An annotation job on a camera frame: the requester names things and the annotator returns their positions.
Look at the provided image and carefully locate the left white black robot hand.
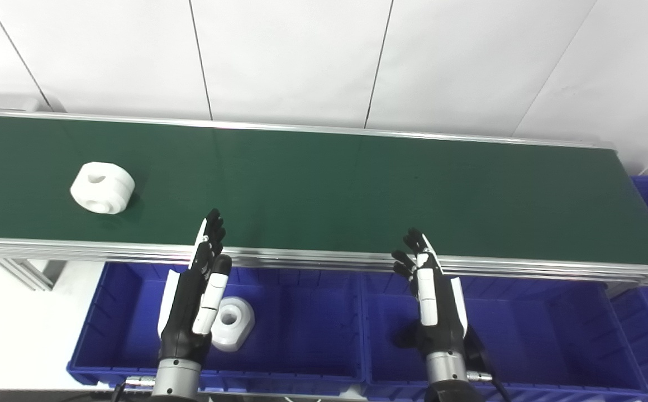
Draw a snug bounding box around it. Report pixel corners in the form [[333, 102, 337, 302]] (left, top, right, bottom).
[[158, 209, 233, 362]]

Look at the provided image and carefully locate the white round plastic part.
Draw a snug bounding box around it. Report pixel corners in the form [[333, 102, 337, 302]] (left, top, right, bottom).
[[70, 162, 136, 214], [211, 297, 256, 352]]

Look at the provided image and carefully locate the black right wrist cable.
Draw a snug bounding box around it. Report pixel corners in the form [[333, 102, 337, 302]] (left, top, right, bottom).
[[483, 368, 512, 402]]

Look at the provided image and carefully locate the green conveyor belt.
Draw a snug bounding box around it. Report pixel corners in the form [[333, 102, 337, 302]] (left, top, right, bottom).
[[0, 109, 648, 288], [0, 114, 648, 267]]

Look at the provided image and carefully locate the aluminium conveyor leg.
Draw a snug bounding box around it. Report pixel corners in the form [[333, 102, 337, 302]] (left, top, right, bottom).
[[0, 257, 68, 292]]

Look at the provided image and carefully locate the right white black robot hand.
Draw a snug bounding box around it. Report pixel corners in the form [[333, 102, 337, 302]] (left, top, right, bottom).
[[392, 228, 469, 358]]

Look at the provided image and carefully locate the grey conveyor end cap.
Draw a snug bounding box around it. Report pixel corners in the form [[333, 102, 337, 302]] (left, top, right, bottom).
[[0, 93, 65, 114]]

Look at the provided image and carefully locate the black disc part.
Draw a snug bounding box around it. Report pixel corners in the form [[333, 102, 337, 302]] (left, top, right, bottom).
[[465, 327, 493, 372]]

